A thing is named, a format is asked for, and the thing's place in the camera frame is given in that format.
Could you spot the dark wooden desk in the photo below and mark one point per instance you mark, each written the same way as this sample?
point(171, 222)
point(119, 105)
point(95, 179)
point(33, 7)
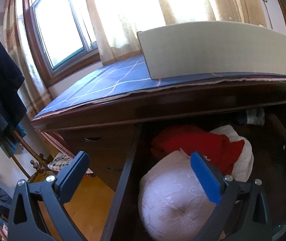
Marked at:
point(158, 105)

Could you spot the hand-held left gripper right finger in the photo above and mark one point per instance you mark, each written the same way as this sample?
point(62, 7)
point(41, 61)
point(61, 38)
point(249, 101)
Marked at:
point(205, 180)

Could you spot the floral patterned cloth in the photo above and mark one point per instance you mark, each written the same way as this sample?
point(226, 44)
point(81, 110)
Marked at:
point(5, 231)

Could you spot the checked cloth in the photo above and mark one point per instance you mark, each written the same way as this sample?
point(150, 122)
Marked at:
point(61, 162)

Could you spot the wooden coat rack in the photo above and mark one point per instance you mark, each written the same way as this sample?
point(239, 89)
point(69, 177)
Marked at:
point(36, 167)

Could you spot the white knit garment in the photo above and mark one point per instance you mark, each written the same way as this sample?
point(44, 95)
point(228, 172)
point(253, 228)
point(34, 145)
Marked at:
point(244, 163)

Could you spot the bright red underwear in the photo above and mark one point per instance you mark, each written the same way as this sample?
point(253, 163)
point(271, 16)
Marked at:
point(183, 140)

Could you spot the small desk drawer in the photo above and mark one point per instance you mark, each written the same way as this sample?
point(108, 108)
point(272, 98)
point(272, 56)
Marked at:
point(112, 143)
point(107, 160)

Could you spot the white cardboard box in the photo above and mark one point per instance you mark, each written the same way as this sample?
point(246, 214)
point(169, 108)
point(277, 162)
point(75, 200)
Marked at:
point(215, 52)

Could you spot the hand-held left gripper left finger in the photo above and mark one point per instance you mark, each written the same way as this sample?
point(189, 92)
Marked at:
point(72, 175)

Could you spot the patterned beige curtain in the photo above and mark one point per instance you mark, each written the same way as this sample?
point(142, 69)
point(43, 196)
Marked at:
point(132, 30)
point(30, 67)

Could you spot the blue checked tablecloth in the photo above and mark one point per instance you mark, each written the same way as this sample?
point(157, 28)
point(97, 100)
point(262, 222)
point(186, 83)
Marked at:
point(102, 82)

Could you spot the wooden framed window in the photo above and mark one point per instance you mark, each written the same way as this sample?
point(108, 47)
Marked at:
point(57, 30)

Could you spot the teal hanging garment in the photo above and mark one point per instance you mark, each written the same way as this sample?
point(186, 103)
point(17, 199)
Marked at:
point(15, 140)

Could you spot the grey and white sock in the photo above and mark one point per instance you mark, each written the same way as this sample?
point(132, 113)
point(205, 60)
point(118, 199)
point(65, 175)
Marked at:
point(255, 116)

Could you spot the large dark wooden drawer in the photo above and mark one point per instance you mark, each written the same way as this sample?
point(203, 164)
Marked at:
point(122, 185)

